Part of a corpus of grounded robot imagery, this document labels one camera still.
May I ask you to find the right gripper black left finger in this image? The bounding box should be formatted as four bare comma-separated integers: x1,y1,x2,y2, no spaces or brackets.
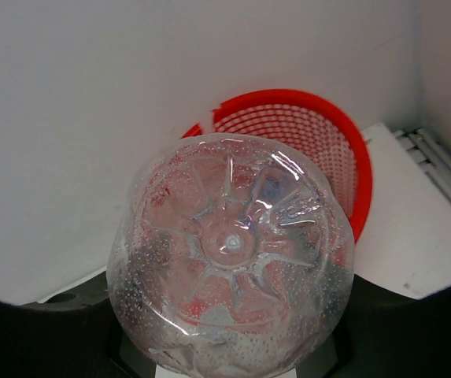
0,271,139,378

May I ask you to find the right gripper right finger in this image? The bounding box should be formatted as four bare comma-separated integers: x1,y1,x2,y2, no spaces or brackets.
311,271,451,378

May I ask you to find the clear plastic bottle diagonal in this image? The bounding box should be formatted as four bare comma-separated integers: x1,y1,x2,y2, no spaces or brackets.
106,133,355,377

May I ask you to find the red mesh plastic bin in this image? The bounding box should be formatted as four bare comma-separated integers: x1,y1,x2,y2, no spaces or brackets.
185,89,373,239

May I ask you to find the aluminium front rail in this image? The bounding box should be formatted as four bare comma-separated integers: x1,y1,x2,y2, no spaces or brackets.
393,128,451,205

